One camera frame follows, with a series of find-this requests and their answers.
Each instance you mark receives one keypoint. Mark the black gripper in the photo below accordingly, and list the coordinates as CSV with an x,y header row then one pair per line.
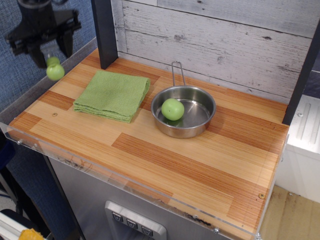
x,y
40,24

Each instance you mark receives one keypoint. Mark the green handled toy spatula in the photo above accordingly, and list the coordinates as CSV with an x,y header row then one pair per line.
x,y
54,70

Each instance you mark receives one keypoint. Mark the small steel pot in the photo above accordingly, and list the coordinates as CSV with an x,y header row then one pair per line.
x,y
199,109

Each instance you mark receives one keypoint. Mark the folded green cloth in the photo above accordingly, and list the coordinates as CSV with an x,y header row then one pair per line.
x,y
113,96

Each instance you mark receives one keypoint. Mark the green toy apple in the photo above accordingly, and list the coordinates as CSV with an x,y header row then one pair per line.
x,y
172,109

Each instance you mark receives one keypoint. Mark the clear acrylic table guard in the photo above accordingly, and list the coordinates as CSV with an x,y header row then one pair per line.
x,y
222,177

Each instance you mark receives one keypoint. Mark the silver toy fridge cabinet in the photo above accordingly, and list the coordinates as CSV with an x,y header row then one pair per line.
x,y
88,193

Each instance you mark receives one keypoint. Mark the yellow tape object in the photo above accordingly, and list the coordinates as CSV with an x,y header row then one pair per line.
x,y
30,234

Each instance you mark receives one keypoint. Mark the silver button dispenser panel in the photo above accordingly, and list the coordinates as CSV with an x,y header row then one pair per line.
x,y
126,224

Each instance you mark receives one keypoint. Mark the white aluminium side block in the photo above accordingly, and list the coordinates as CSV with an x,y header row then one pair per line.
x,y
299,168

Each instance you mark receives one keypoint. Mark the dark left shelf post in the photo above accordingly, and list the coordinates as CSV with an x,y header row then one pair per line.
x,y
105,32

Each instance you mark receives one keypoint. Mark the dark shelf post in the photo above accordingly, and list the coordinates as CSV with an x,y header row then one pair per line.
x,y
105,32
301,83

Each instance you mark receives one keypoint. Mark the dark right shelf post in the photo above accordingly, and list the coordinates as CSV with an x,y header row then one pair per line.
x,y
301,83

